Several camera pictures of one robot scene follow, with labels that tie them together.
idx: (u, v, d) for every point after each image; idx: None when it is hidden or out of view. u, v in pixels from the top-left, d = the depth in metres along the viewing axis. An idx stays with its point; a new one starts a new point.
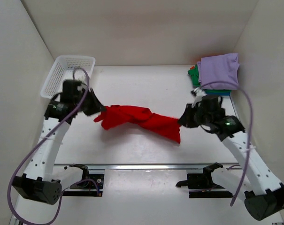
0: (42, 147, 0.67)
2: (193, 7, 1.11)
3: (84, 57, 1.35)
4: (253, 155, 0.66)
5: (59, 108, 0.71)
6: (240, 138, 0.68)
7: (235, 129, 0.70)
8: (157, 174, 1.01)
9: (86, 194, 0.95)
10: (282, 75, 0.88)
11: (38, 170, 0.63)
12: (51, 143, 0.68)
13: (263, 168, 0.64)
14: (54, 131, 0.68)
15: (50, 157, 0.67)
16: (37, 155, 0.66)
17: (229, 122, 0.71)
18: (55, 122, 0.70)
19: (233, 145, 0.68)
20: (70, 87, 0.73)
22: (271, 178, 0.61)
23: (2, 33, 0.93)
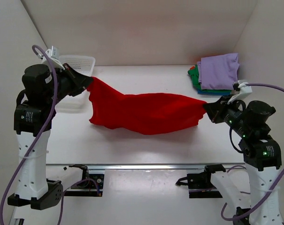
0: (26, 166, 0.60)
2: (193, 7, 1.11)
3: (84, 57, 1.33)
4: (271, 198, 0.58)
5: (28, 117, 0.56)
6: (267, 175, 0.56)
7: (270, 160, 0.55)
8: (157, 174, 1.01)
9: (86, 194, 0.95)
10: (281, 76, 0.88)
11: (28, 191, 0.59)
12: (34, 162, 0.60)
13: (274, 210, 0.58)
14: (34, 148, 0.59)
15: (38, 173, 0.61)
16: (23, 175, 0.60)
17: (267, 151, 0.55)
18: (30, 137, 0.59)
19: (256, 177, 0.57)
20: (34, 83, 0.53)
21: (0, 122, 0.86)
22: (275, 223, 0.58)
23: (2, 33, 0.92)
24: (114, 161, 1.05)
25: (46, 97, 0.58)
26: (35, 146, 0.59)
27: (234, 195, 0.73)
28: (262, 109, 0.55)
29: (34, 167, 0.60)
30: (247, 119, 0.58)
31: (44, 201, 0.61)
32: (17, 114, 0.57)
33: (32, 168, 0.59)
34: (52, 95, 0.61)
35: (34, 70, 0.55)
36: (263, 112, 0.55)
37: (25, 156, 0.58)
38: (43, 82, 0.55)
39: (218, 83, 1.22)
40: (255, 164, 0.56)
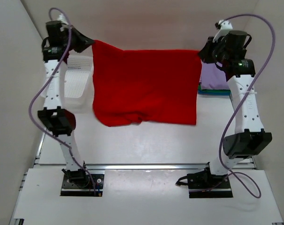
0: (51, 84, 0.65)
2: (193, 7, 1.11)
3: (85, 57, 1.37)
4: (249, 100, 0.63)
5: (53, 52, 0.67)
6: (244, 80, 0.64)
7: (246, 71, 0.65)
8: (157, 174, 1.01)
9: (86, 194, 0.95)
10: (281, 76, 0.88)
11: (55, 101, 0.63)
12: (58, 79, 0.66)
13: (254, 112, 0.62)
14: (58, 69, 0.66)
15: (61, 90, 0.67)
16: (49, 90, 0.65)
17: (242, 62, 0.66)
18: (56, 62, 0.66)
19: (235, 85, 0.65)
20: (54, 28, 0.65)
21: None
22: (256, 122, 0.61)
23: (2, 32, 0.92)
24: (114, 161, 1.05)
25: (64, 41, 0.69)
26: (60, 69, 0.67)
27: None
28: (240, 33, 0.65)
29: (58, 84, 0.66)
30: (227, 44, 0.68)
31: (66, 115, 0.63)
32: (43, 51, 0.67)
33: (57, 84, 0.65)
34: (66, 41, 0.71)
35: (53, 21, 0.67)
36: (239, 33, 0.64)
37: (52, 74, 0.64)
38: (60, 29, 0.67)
39: (218, 83, 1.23)
40: (234, 73, 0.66)
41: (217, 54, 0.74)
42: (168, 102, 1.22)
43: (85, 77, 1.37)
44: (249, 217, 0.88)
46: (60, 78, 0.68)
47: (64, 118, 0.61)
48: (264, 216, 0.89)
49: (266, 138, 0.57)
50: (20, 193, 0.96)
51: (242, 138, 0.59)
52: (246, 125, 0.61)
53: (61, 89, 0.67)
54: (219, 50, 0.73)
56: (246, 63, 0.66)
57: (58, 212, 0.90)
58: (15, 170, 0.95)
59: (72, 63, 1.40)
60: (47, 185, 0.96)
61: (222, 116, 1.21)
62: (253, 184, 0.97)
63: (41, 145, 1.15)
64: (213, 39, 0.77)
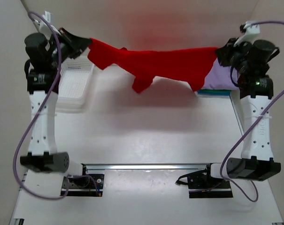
0: (38, 123, 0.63)
2: (193, 7, 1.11)
3: (85, 57, 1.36)
4: (263, 124, 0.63)
5: (40, 80, 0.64)
6: (259, 103, 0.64)
7: (262, 92, 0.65)
8: (157, 174, 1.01)
9: (86, 194, 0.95)
10: (282, 76, 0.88)
11: (41, 145, 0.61)
12: (45, 117, 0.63)
13: (264, 138, 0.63)
14: (45, 104, 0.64)
15: (49, 130, 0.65)
16: (34, 131, 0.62)
17: (260, 81, 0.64)
18: (42, 94, 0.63)
19: (249, 106, 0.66)
20: (37, 52, 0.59)
21: None
22: (265, 149, 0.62)
23: (2, 32, 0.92)
24: (114, 161, 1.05)
25: (49, 62, 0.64)
26: (47, 103, 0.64)
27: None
28: (266, 47, 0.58)
29: (46, 120, 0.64)
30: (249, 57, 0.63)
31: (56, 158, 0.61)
32: (29, 79, 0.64)
33: (45, 123, 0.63)
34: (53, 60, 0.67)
35: (33, 39, 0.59)
36: (266, 48, 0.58)
37: (39, 111, 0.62)
38: (44, 49, 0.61)
39: (218, 83, 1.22)
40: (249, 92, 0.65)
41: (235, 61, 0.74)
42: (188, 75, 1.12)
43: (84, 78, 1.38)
44: (249, 217, 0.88)
46: (49, 114, 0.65)
47: (52, 164, 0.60)
48: (264, 215, 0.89)
49: (275, 168, 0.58)
50: (20, 193, 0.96)
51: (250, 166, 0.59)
52: (254, 151, 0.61)
53: (49, 129, 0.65)
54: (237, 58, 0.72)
56: (265, 82, 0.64)
57: (58, 212, 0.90)
58: (15, 170, 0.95)
59: (72, 63, 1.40)
60: (47, 185, 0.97)
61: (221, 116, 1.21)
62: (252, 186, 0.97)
63: None
64: (234, 43, 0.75)
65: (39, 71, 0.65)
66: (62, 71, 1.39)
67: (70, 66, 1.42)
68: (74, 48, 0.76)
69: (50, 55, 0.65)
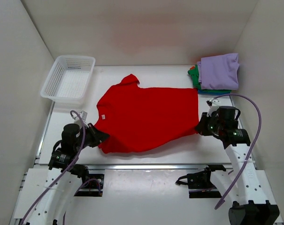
0: (46, 196, 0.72)
2: (193, 8, 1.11)
3: (84, 57, 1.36)
4: (249, 168, 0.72)
5: (61, 160, 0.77)
6: (241, 150, 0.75)
7: (241, 140, 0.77)
8: (157, 174, 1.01)
9: (86, 194, 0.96)
10: (282, 76, 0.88)
11: (40, 219, 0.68)
12: (54, 192, 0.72)
13: (255, 182, 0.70)
14: (57, 181, 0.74)
15: (53, 206, 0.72)
16: (41, 204, 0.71)
17: (237, 132, 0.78)
18: (57, 172, 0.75)
19: (233, 153, 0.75)
20: (69, 136, 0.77)
21: None
22: (258, 193, 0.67)
23: (2, 33, 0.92)
24: (114, 161, 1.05)
25: (73, 147, 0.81)
26: (59, 180, 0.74)
27: (232, 191, 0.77)
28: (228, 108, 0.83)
29: (53, 197, 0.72)
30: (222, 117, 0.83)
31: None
32: (53, 155, 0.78)
33: (50, 199, 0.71)
34: (78, 145, 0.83)
35: (70, 127, 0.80)
36: (228, 109, 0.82)
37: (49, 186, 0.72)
38: (74, 136, 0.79)
39: (218, 83, 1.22)
40: (230, 142, 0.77)
41: (212, 126, 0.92)
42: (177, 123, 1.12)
43: (84, 77, 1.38)
44: None
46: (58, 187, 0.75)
47: None
48: None
49: (273, 209, 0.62)
50: (20, 193, 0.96)
51: (249, 208, 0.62)
52: (249, 195, 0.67)
53: (53, 205, 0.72)
54: (214, 122, 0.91)
56: (240, 133, 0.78)
57: None
58: (15, 170, 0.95)
59: (72, 63, 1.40)
60: None
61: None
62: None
63: (41, 145, 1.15)
64: (207, 114, 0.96)
65: (63, 152, 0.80)
66: (62, 71, 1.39)
67: (70, 66, 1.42)
68: (95, 138, 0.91)
69: (77, 141, 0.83)
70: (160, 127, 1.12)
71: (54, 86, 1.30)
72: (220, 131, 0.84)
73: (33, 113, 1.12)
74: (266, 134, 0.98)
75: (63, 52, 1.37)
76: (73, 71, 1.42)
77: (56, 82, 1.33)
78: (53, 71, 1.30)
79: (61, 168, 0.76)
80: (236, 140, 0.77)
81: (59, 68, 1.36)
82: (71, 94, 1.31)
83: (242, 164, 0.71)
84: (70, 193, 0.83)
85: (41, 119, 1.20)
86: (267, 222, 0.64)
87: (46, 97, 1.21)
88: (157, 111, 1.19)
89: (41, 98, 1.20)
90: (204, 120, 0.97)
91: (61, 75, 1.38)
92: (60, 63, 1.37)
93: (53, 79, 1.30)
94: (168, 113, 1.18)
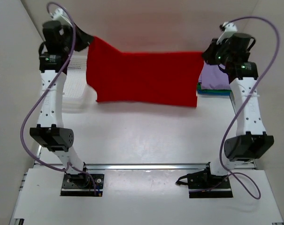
0: (47, 98, 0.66)
2: (193, 8, 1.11)
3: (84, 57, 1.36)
4: (251, 102, 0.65)
5: (51, 60, 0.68)
6: (247, 83, 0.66)
7: (248, 74, 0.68)
8: (157, 174, 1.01)
9: (86, 194, 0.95)
10: (281, 76, 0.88)
11: (49, 118, 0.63)
12: (55, 94, 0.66)
13: (256, 115, 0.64)
14: (55, 82, 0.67)
15: (57, 105, 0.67)
16: (44, 105, 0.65)
17: (245, 65, 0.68)
18: (52, 73, 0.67)
19: (237, 87, 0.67)
20: (52, 35, 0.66)
21: None
22: (257, 126, 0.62)
23: (2, 33, 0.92)
24: (114, 161, 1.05)
25: (61, 46, 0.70)
26: (57, 82, 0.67)
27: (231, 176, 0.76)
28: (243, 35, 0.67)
29: (55, 97, 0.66)
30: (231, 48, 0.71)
31: (63, 133, 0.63)
32: (41, 59, 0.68)
33: (53, 98, 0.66)
34: (65, 45, 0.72)
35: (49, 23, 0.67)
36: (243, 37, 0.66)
37: (49, 87, 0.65)
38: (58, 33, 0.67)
39: (218, 83, 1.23)
40: (236, 76, 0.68)
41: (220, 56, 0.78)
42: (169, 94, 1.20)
43: (84, 77, 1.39)
44: (249, 217, 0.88)
46: (57, 91, 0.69)
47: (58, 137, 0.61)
48: (264, 215, 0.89)
49: (269, 141, 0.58)
50: (20, 193, 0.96)
51: (244, 140, 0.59)
52: (247, 127, 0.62)
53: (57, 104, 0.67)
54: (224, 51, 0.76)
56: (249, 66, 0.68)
57: (59, 212, 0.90)
58: (15, 170, 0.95)
59: (72, 63, 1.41)
60: (46, 186, 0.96)
61: (221, 112, 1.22)
62: (254, 187, 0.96)
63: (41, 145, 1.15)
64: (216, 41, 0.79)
65: (51, 52, 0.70)
66: None
67: (70, 66, 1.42)
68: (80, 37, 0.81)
69: (63, 41, 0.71)
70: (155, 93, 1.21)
71: None
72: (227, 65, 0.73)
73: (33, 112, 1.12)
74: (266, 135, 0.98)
75: None
76: (73, 70, 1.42)
77: None
78: None
79: (55, 69, 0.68)
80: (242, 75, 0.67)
81: None
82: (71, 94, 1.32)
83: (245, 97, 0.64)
84: None
85: None
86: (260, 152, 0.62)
87: None
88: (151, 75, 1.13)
89: None
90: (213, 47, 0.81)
91: None
92: None
93: None
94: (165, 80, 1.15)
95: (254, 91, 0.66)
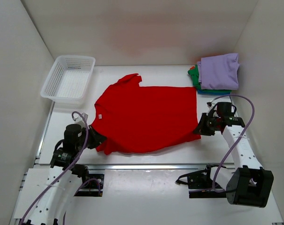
0: (47, 194, 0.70)
2: (193, 8, 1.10)
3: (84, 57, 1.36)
4: (243, 142, 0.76)
5: (63, 158, 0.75)
6: (236, 129, 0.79)
7: (236, 123, 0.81)
8: (157, 174, 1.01)
9: (86, 194, 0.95)
10: (282, 75, 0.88)
11: (41, 217, 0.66)
12: (55, 190, 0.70)
13: (249, 152, 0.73)
14: (58, 179, 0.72)
15: (54, 202, 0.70)
16: (42, 201, 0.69)
17: (232, 117, 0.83)
18: (59, 171, 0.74)
19: (228, 132, 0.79)
20: (71, 135, 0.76)
21: None
22: (252, 161, 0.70)
23: (1, 33, 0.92)
24: (114, 161, 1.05)
25: (75, 146, 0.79)
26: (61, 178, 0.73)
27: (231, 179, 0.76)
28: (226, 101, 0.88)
29: (54, 195, 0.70)
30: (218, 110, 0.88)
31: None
32: (55, 154, 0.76)
33: (52, 196, 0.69)
34: (79, 145, 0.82)
35: (72, 127, 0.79)
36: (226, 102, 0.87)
37: (51, 183, 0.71)
38: (77, 135, 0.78)
39: (218, 83, 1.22)
40: (226, 123, 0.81)
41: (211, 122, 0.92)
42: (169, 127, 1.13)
43: (84, 77, 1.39)
44: (249, 217, 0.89)
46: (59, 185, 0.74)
47: None
48: (264, 215, 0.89)
49: (267, 175, 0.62)
50: (20, 193, 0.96)
51: (243, 171, 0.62)
52: (243, 162, 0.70)
53: (54, 202, 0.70)
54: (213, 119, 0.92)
56: (234, 117, 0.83)
57: None
58: (15, 170, 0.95)
59: (72, 63, 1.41)
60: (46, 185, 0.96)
61: None
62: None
63: (41, 145, 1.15)
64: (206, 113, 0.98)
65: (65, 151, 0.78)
66: (62, 71, 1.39)
67: (70, 66, 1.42)
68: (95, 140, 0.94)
69: (78, 141, 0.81)
70: (154, 120, 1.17)
71: (53, 86, 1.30)
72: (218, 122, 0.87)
73: (32, 113, 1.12)
74: (266, 135, 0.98)
75: (63, 52, 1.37)
76: (73, 70, 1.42)
77: (56, 82, 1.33)
78: (52, 71, 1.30)
79: (63, 167, 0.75)
80: (231, 123, 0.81)
81: (59, 68, 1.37)
82: (71, 94, 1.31)
83: (236, 138, 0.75)
84: (72, 188, 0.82)
85: (41, 119, 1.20)
86: (264, 193, 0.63)
87: (46, 97, 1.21)
88: (151, 116, 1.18)
89: (41, 98, 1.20)
90: (204, 119, 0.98)
91: (61, 75, 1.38)
92: (60, 63, 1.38)
93: (53, 79, 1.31)
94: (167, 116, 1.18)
95: (243, 134, 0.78)
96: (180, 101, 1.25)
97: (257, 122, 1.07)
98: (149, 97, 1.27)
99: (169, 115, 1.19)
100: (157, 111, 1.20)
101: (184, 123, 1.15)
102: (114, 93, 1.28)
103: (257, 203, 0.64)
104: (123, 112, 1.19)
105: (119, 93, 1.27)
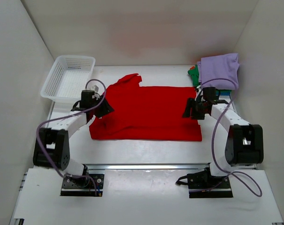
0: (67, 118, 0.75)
2: (193, 8, 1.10)
3: (84, 57, 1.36)
4: (231, 111, 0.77)
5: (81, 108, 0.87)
6: (222, 105, 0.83)
7: (219, 102, 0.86)
8: (157, 174, 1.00)
9: (86, 194, 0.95)
10: (282, 76, 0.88)
11: (61, 126, 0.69)
12: (75, 119, 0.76)
13: (237, 116, 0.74)
14: (79, 114, 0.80)
15: (72, 127, 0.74)
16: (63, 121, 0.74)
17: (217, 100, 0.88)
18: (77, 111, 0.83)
19: (216, 109, 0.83)
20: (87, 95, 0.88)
21: None
22: (241, 121, 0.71)
23: (1, 34, 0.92)
24: (114, 161, 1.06)
25: (91, 105, 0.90)
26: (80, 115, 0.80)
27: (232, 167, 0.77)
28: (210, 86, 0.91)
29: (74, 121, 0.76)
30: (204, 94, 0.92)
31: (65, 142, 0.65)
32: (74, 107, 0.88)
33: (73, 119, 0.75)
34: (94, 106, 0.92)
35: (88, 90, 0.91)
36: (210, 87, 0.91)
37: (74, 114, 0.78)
38: (91, 97, 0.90)
39: (218, 83, 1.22)
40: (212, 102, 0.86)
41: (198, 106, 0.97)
42: (171, 127, 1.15)
43: (84, 77, 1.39)
44: (249, 217, 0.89)
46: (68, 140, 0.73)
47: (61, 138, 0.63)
48: (264, 216, 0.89)
49: (256, 125, 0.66)
50: (20, 193, 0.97)
51: (235, 128, 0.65)
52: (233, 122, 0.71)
53: (72, 127, 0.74)
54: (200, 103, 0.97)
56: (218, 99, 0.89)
57: (58, 212, 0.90)
58: (15, 170, 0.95)
59: (72, 63, 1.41)
60: (46, 186, 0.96)
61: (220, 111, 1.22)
62: (251, 182, 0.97)
63: None
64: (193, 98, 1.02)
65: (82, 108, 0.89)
66: (62, 71, 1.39)
67: (70, 66, 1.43)
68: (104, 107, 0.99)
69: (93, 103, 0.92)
70: (155, 119, 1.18)
71: (53, 86, 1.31)
72: (203, 105, 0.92)
73: (33, 113, 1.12)
74: (266, 135, 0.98)
75: (64, 52, 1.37)
76: (73, 70, 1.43)
77: (56, 82, 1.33)
78: (53, 71, 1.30)
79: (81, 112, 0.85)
80: (216, 102, 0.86)
81: (59, 68, 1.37)
82: (71, 94, 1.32)
83: (222, 110, 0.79)
84: None
85: (41, 118, 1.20)
86: (258, 145, 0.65)
87: (46, 97, 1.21)
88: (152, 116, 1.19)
89: (41, 98, 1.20)
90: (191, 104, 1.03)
91: (61, 75, 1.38)
92: (60, 63, 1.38)
93: (53, 79, 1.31)
94: (168, 116, 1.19)
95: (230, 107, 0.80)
96: (181, 101, 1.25)
97: (257, 122, 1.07)
98: (149, 96, 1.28)
99: (169, 114, 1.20)
100: (157, 111, 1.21)
101: (185, 123, 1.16)
102: (114, 93, 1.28)
103: (256, 160, 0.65)
104: (123, 112, 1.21)
105: (119, 93, 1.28)
